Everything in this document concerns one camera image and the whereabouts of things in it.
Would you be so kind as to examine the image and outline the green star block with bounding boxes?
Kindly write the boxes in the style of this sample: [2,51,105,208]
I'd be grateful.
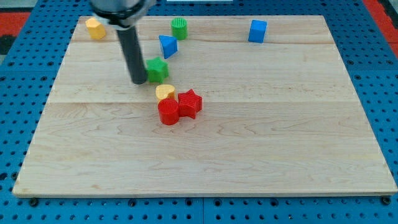
[146,57,169,83]

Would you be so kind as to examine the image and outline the blue cube block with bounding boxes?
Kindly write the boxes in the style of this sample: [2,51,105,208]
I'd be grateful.
[248,20,267,44]

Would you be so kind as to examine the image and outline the yellow hexagon block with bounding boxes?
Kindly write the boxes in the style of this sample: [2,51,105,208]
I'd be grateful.
[85,17,106,40]

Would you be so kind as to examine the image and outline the red star block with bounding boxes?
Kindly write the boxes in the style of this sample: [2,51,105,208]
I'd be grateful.
[178,89,203,119]

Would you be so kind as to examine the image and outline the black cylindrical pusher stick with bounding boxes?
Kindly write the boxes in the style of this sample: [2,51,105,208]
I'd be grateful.
[117,27,147,85]

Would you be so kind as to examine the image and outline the blue triangle block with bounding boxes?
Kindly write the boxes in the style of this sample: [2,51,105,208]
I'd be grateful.
[159,35,178,59]

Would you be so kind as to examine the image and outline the wooden board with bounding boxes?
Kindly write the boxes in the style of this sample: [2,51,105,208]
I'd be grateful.
[13,16,397,198]

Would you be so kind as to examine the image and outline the red cylinder block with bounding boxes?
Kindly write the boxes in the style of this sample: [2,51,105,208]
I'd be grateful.
[158,98,180,125]

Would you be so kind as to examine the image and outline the green cylinder block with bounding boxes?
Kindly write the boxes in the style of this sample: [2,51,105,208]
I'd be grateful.
[170,17,188,40]

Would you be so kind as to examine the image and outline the yellow heart block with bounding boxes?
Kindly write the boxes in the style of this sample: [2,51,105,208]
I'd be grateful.
[155,84,176,103]

